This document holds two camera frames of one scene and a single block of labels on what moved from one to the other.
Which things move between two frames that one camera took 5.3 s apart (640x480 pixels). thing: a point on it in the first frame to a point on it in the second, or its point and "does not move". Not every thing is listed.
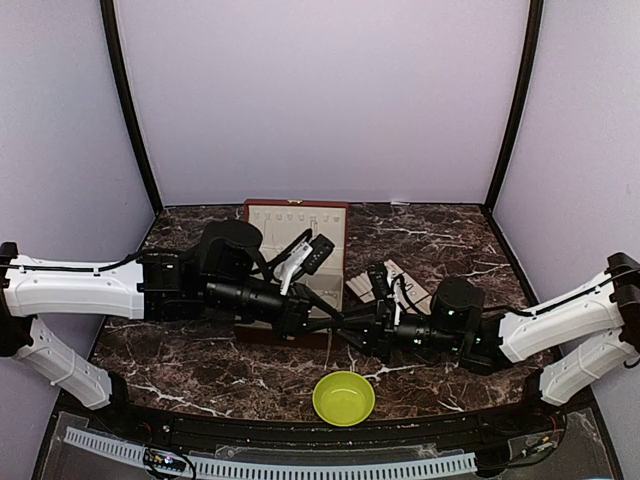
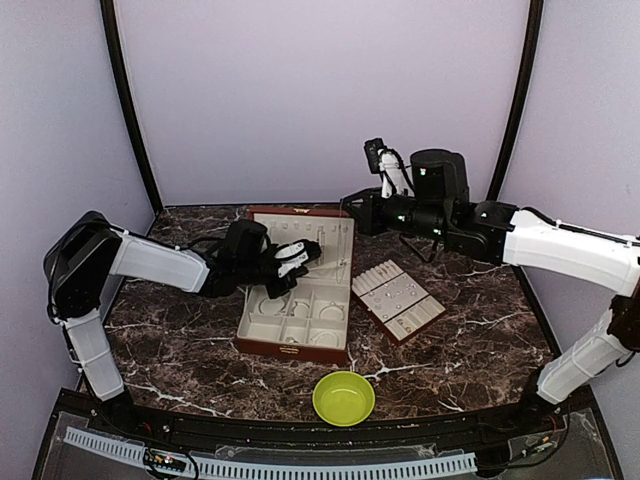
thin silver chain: [328, 350] to [344, 261]
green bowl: [343, 399] does not move
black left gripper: [294, 317] to [275, 292]
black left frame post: [114, 53] does not move
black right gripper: [380, 341] to [369, 221]
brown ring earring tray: [414, 297] does not move
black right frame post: [534, 35] does not move
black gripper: [382, 294] to [396, 178]
